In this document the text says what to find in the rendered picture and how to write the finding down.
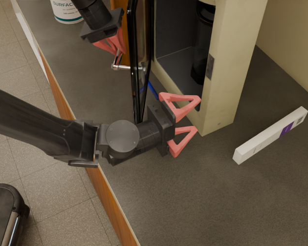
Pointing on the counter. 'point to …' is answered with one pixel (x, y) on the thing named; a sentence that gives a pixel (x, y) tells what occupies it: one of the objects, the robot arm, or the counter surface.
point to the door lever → (119, 62)
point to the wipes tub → (65, 11)
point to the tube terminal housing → (222, 63)
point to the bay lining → (175, 25)
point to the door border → (135, 60)
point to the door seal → (137, 58)
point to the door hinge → (152, 30)
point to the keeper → (209, 67)
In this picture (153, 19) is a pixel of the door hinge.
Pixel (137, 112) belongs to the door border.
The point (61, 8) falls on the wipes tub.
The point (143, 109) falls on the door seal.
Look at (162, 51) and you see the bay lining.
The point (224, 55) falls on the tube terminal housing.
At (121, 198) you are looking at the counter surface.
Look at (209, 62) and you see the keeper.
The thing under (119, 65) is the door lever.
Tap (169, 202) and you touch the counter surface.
